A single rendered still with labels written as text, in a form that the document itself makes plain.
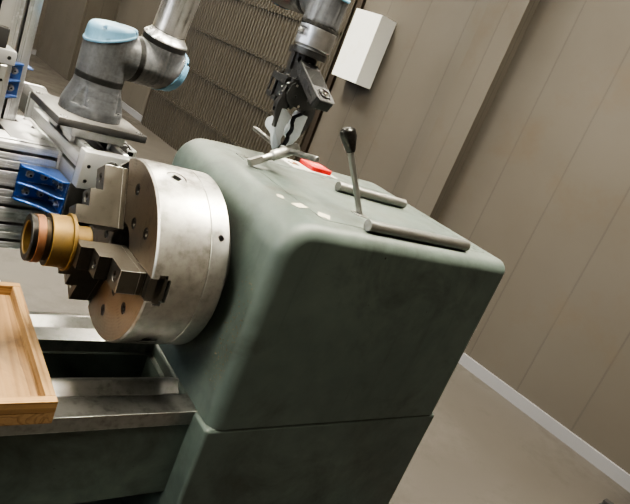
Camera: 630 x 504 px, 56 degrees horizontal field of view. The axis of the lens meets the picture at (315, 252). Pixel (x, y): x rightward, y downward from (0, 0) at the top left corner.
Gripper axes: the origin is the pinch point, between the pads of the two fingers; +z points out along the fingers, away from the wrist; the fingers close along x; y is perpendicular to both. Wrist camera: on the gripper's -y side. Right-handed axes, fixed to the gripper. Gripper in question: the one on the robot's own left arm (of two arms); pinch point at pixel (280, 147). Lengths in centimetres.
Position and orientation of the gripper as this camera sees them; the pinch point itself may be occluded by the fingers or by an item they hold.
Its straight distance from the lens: 125.1
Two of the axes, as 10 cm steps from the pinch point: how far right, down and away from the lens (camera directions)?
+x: -7.7, -1.2, -6.2
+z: -3.7, 8.9, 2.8
